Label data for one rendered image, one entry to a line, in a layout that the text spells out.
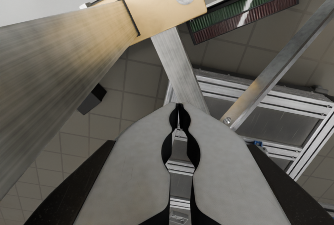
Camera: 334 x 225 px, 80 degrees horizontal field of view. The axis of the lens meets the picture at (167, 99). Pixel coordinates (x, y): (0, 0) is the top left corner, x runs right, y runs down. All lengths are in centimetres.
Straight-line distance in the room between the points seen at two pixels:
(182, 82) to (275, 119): 91
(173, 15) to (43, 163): 171
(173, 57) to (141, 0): 7
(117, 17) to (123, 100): 108
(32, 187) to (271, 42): 203
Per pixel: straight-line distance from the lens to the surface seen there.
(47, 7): 50
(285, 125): 117
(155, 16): 22
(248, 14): 37
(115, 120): 134
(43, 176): 195
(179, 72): 24
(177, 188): 139
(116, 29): 16
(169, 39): 23
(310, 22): 20
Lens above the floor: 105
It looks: 61 degrees down
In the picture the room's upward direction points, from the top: 175 degrees counter-clockwise
